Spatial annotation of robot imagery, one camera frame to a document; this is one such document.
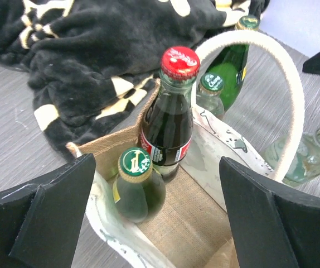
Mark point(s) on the clear bottle upper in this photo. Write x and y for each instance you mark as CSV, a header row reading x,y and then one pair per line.
x,y
208,94

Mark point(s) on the cola glass bottle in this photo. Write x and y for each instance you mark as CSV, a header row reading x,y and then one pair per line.
x,y
167,125

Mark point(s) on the green bottle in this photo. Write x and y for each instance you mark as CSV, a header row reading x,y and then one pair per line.
x,y
139,191
231,64

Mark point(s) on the clear bottle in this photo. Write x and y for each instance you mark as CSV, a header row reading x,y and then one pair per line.
x,y
208,94
306,163

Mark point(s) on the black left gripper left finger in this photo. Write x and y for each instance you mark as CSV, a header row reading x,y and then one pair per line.
x,y
40,220

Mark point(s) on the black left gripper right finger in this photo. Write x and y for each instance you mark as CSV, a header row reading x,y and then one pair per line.
x,y
273,225

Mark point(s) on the brown canvas bag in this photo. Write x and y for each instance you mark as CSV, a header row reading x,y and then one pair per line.
x,y
192,229

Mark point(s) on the clear bottle lower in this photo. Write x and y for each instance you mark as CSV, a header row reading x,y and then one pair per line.
x,y
306,163

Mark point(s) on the black floral blanket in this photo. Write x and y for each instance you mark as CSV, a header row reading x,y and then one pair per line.
x,y
91,62

